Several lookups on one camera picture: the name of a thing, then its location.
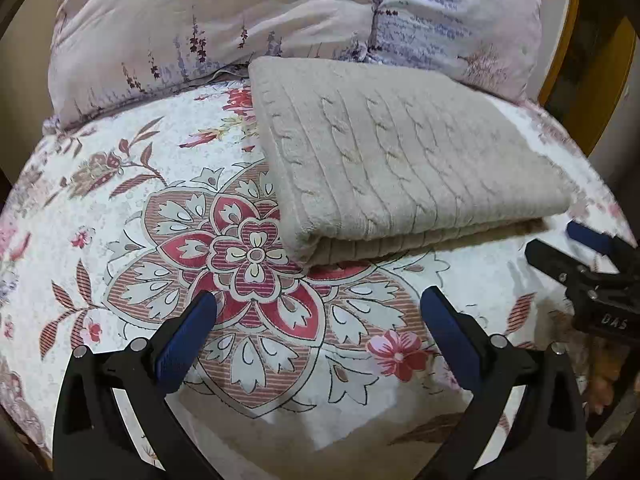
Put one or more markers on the person's fuzzy beige clothing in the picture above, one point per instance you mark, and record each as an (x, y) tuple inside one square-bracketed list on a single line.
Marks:
[(575, 352)]

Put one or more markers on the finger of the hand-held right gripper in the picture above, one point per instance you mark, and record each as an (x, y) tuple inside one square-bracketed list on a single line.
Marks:
[(586, 234), (545, 258)]

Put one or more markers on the person's right hand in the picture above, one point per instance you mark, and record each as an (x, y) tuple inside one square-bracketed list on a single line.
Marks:
[(602, 387)]

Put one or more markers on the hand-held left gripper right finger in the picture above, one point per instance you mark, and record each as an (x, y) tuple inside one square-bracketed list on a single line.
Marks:
[(450, 341)]

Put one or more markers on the pink floral pillow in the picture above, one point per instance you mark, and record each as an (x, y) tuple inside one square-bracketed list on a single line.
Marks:
[(200, 25)]

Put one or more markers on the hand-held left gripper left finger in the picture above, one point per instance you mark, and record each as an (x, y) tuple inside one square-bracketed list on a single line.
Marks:
[(185, 342)]

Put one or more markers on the yellow wooden frame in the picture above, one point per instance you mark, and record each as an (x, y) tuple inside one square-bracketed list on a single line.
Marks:
[(560, 55)]

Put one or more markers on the floral bed sheet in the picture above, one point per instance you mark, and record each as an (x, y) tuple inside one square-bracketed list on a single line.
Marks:
[(150, 170)]

